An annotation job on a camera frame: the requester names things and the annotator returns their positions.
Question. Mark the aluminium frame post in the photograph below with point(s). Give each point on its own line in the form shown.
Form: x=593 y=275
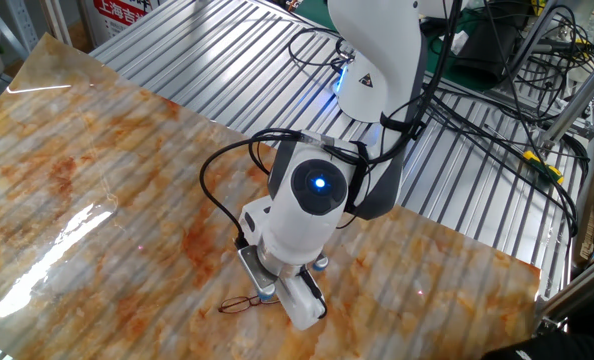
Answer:
x=577 y=97

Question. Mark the green cutting mat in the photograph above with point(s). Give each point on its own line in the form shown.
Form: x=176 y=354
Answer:
x=312 y=7

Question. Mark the grey perforated shelf upright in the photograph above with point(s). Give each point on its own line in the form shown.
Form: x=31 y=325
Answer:
x=12 y=27

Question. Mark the black bag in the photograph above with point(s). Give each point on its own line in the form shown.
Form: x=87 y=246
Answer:
x=487 y=50

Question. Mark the silver wrist camera blue ends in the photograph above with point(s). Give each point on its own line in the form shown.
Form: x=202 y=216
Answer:
x=257 y=272

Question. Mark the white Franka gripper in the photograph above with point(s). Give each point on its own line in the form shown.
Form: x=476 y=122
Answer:
x=302 y=305

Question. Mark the aluminium frame bar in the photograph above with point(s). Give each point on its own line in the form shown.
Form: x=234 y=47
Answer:
x=577 y=292

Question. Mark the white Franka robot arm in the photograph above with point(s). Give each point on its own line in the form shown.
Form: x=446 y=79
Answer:
x=377 y=60

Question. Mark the dark red framed glasses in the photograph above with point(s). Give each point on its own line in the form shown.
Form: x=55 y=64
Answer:
x=237 y=305

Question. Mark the orange marble pattern mat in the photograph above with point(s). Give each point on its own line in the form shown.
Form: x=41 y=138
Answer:
x=77 y=225

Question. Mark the red white sign box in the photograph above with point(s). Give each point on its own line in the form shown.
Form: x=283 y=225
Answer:
x=122 y=12

